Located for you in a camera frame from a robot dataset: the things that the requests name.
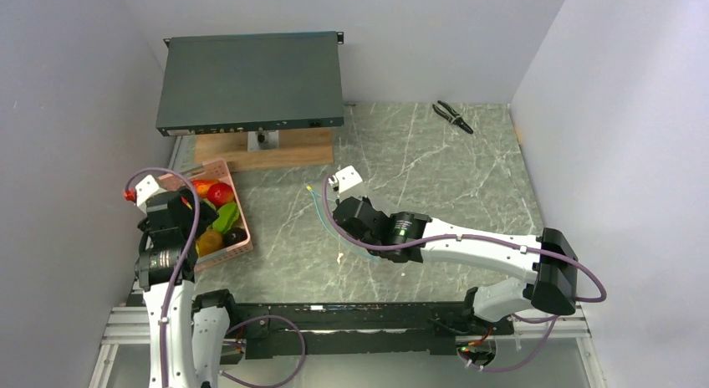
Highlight clear zip top bag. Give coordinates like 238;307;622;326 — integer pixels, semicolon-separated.
305;184;382;263

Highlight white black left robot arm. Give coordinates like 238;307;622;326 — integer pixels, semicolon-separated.
135;188;241;387

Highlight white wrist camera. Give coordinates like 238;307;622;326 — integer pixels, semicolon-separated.
327;166;367;200
123;175;166;214

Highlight dark green rack server box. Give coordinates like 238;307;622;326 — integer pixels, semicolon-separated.
156;31;344;136

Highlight red orange mango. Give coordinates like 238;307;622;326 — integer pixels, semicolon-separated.
191;179;219;198

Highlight dark purple fruit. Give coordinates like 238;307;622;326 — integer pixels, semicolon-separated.
222;227;248;247

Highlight black pliers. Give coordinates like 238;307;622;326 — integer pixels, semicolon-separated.
431;100;474;135

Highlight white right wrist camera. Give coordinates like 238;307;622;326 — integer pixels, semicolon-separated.
327;166;367;200

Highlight wooden block stand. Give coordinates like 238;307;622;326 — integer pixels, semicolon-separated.
194;128;334;172

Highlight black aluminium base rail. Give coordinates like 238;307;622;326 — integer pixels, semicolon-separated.
224;302;548;360

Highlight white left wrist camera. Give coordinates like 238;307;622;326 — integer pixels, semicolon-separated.
123;175;166;214

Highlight red apple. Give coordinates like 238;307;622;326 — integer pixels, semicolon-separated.
207;182;235;208

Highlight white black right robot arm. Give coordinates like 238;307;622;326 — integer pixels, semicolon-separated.
330;197;578;334

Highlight pink plastic perforated basket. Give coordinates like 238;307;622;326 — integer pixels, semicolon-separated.
183;159;252;272

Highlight brown kiwi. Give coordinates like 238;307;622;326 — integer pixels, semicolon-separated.
196;229;224;258

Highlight green mango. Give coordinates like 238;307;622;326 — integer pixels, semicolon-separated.
212;202;240;235

